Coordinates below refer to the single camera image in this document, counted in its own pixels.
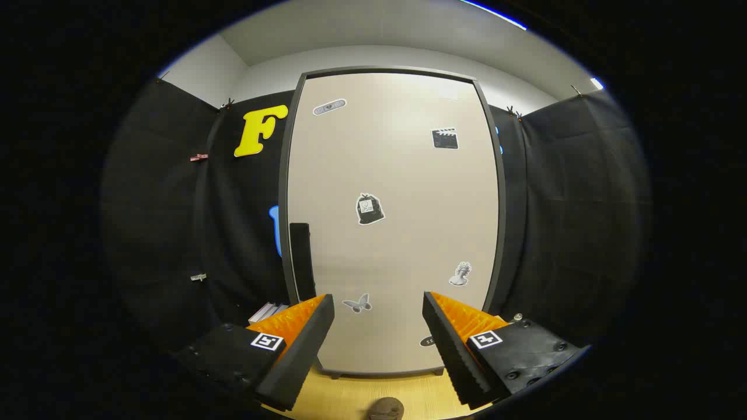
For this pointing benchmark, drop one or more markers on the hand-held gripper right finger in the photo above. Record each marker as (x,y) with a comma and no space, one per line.
(452,350)

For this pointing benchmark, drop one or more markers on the brown fuzzy shoe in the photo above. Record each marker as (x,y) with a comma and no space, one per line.
(385,409)

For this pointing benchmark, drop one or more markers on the ceiling light strip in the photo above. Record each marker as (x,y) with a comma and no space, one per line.
(596,83)

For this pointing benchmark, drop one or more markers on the grey shoe cabinet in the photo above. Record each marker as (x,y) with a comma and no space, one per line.
(284,175)

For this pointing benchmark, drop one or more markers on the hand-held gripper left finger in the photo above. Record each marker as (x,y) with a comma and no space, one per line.
(303,350)

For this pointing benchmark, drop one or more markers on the black backdrop cloth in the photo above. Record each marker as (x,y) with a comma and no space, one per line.
(572,204)

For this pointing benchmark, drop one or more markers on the silver clothes peg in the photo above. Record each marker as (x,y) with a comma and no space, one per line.
(198,277)

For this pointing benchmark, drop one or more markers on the white book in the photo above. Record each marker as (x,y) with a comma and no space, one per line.
(262,314)

